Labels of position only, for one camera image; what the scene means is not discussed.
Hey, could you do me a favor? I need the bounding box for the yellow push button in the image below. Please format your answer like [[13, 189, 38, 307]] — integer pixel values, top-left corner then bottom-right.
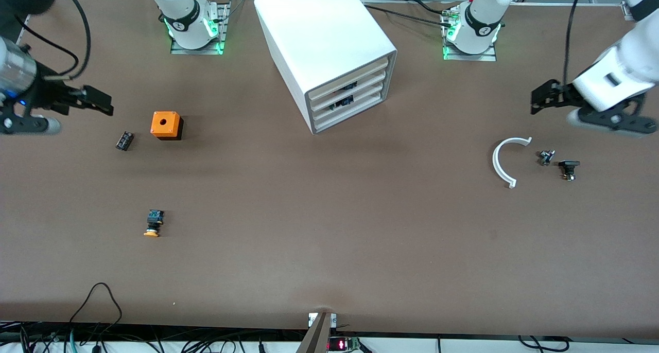
[[143, 209, 165, 238]]

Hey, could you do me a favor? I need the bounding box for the white drawer with blue part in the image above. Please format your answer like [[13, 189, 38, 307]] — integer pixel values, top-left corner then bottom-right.
[[312, 83, 386, 123]]

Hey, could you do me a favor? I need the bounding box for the white uppermost cabinet drawer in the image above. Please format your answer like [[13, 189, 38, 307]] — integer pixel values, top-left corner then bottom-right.
[[308, 58, 388, 100]]

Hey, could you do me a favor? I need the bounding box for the white lowest cabinet drawer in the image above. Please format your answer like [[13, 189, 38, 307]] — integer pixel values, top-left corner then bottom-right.
[[314, 93, 384, 134]]

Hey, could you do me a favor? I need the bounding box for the white drawer cabinet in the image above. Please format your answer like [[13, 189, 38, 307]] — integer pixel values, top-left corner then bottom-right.
[[254, 0, 398, 135]]

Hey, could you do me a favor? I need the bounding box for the white curved plastic piece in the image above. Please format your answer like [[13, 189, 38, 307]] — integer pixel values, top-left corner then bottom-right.
[[492, 137, 532, 189]]

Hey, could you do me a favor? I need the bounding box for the device with red light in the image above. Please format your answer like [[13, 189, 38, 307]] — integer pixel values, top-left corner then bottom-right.
[[327, 337, 361, 352]]

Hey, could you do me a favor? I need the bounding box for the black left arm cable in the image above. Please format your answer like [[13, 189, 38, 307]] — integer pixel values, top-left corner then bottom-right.
[[563, 0, 587, 86]]

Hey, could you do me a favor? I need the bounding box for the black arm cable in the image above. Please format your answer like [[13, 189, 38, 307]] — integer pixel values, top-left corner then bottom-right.
[[563, 0, 587, 86], [15, 0, 92, 81]]

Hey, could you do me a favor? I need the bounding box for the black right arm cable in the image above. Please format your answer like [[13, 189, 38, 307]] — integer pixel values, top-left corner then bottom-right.
[[15, 0, 92, 81]]

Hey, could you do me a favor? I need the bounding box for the black switch part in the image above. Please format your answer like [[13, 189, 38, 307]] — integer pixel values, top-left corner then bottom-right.
[[558, 160, 581, 182]]

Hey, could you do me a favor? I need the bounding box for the orange button enclosure box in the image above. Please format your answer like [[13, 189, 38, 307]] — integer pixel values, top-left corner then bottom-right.
[[150, 111, 184, 141]]

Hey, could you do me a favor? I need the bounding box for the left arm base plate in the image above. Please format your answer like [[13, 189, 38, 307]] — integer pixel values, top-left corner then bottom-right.
[[442, 6, 497, 62]]

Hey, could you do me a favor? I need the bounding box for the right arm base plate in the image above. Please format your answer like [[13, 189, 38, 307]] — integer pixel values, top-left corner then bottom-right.
[[170, 0, 230, 55]]

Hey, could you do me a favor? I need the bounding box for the black cable on table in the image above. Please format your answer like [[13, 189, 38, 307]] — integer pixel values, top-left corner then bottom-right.
[[360, 0, 456, 29]]

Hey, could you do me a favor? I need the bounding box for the black looped cable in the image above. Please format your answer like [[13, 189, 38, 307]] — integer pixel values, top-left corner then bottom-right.
[[70, 283, 123, 325]]

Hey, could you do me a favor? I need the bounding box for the camera mount post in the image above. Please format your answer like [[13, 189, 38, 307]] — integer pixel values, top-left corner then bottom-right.
[[296, 312, 338, 353]]

